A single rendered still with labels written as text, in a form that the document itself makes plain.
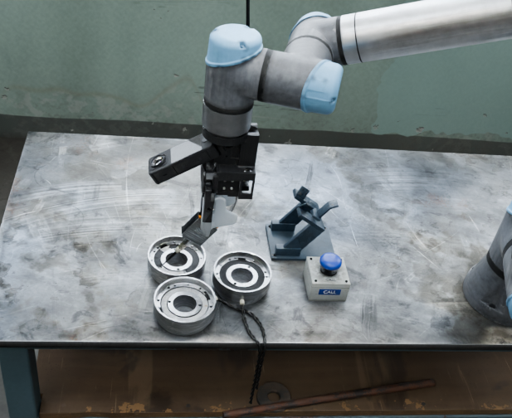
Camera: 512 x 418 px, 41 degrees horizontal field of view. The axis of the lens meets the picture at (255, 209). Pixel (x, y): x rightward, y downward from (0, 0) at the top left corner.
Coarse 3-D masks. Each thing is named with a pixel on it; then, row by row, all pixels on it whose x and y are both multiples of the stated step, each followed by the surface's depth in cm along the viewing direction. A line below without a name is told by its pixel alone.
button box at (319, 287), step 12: (312, 264) 125; (312, 276) 122; (324, 276) 123; (336, 276) 123; (348, 276) 124; (312, 288) 122; (324, 288) 122; (336, 288) 122; (348, 288) 123; (312, 300) 124; (324, 300) 124; (336, 300) 125
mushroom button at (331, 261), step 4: (328, 252) 124; (320, 256) 123; (324, 256) 123; (328, 256) 123; (332, 256) 123; (336, 256) 123; (320, 260) 122; (324, 260) 122; (328, 260) 122; (332, 260) 122; (336, 260) 122; (340, 260) 123; (320, 264) 122; (324, 264) 121; (328, 264) 121; (332, 264) 121; (336, 264) 122; (340, 264) 122; (324, 268) 122; (328, 268) 121; (332, 268) 121; (336, 268) 121
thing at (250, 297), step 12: (228, 252) 125; (240, 252) 126; (216, 264) 122; (240, 264) 125; (264, 264) 125; (216, 276) 120; (228, 276) 122; (240, 276) 126; (252, 276) 123; (216, 288) 121; (228, 288) 118; (264, 288) 120; (228, 300) 121; (252, 300) 120
